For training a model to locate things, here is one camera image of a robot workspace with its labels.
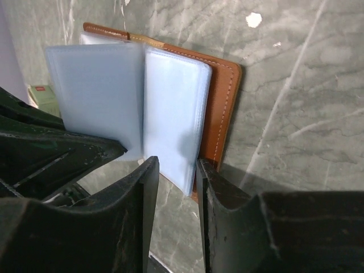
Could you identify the white cardboard box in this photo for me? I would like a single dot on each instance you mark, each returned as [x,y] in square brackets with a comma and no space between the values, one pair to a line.
[43,98]

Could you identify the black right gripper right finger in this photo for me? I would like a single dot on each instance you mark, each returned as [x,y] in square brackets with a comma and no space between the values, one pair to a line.
[299,231]

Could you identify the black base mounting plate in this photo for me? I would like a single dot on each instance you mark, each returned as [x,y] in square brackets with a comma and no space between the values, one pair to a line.
[155,265]

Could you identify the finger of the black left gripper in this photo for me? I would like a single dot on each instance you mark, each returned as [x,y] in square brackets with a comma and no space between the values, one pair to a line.
[39,157]

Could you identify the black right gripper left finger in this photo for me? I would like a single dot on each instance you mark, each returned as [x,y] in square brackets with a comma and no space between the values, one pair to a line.
[109,231]

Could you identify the brown leather card holder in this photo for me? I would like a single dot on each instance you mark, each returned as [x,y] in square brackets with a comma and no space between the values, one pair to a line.
[156,99]

